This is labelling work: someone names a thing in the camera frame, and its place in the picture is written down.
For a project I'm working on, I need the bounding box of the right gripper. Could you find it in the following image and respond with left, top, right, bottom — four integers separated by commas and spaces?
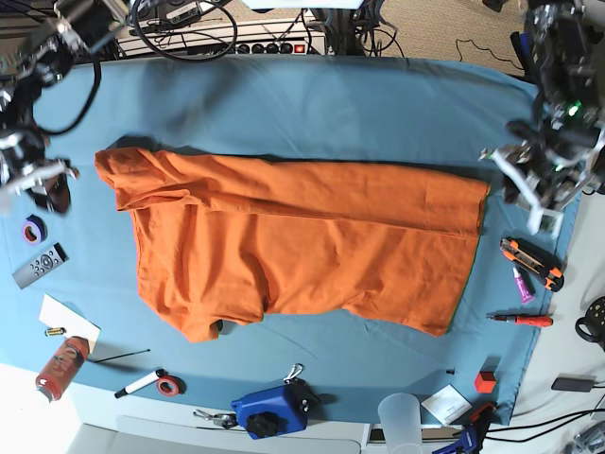
1, 131, 78, 215

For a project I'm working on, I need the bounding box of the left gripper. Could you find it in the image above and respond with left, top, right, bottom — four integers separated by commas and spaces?
479, 101, 604, 236

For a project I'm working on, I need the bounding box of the orange t-shirt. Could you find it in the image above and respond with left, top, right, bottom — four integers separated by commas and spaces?
95, 148, 490, 342

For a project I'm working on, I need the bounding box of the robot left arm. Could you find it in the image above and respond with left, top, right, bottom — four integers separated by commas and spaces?
480, 1, 604, 237

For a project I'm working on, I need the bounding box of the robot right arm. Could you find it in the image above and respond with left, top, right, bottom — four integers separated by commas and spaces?
1, 0, 130, 214

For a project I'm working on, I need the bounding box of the purple tape roll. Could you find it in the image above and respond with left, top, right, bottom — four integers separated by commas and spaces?
22, 215, 47, 245

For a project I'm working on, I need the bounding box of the grey remote control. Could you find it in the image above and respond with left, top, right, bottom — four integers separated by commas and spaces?
12, 242, 67, 289

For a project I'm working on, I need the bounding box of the orange black utility knife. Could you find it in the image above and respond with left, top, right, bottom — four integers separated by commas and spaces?
500, 236, 564, 292

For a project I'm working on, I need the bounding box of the purple glue tube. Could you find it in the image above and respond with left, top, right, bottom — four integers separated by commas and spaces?
512, 266, 534, 305

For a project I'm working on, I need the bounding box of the white paper sheet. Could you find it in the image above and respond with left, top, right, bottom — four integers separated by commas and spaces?
39, 294, 101, 354

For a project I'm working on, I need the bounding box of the red screwdriver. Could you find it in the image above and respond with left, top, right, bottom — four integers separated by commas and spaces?
487, 314, 554, 328

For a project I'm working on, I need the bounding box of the blue table cloth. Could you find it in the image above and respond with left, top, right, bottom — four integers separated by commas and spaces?
0, 52, 589, 427

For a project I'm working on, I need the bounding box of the small gold battery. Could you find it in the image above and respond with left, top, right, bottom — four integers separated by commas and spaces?
44, 327, 66, 337

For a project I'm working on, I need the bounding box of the red drink can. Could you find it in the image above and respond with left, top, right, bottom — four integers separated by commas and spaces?
35, 337, 90, 402

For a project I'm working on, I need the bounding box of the thin black rod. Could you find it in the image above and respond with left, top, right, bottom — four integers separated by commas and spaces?
92, 349, 150, 364

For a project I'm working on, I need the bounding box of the red cube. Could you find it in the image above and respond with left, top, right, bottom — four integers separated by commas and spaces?
475, 371, 496, 394

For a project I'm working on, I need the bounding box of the black power adapter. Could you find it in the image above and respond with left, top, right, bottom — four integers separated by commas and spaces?
551, 376, 596, 393

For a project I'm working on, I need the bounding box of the white marker pen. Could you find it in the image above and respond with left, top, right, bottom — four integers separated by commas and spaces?
114, 369, 166, 399

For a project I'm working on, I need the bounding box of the red tape roll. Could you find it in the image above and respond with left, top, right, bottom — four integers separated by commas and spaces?
156, 375, 186, 397

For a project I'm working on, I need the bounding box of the small white card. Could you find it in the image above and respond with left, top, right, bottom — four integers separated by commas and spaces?
421, 384, 472, 426

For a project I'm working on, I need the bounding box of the translucent plastic cup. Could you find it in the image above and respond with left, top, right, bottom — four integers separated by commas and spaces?
377, 393, 423, 454

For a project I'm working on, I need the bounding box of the blue clamp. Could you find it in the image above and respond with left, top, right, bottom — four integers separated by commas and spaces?
433, 402, 496, 454

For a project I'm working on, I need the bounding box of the silver carabiner clip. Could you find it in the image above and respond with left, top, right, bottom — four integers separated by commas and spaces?
284, 363, 304, 384

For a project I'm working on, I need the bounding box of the white power strip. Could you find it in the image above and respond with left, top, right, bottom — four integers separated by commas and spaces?
117, 32, 332, 59

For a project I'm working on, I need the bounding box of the silver key clip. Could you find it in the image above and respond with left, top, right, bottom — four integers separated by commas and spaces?
193, 410, 238, 429

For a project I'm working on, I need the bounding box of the blue plastic device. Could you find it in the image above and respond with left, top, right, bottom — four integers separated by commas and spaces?
231, 378, 321, 440

